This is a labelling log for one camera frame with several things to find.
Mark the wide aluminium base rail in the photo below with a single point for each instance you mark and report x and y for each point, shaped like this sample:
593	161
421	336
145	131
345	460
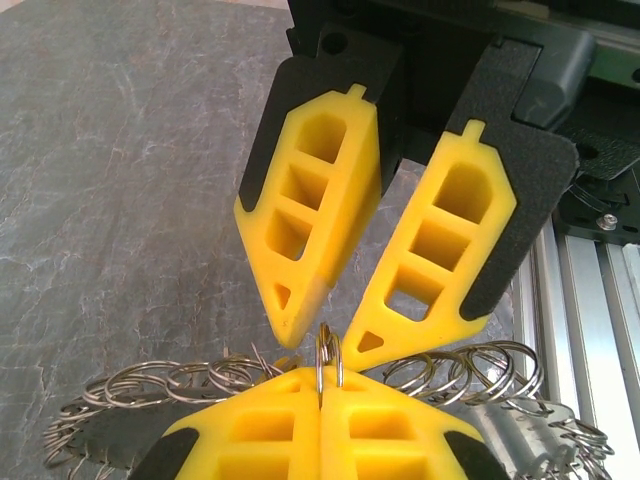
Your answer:
590	325

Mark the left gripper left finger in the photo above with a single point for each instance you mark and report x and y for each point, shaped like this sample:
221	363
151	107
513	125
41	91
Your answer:
260	430

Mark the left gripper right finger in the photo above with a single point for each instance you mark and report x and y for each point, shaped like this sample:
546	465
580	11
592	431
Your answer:
390	430

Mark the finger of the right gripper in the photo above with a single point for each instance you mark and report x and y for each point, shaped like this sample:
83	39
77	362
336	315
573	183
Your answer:
440	280
320	240

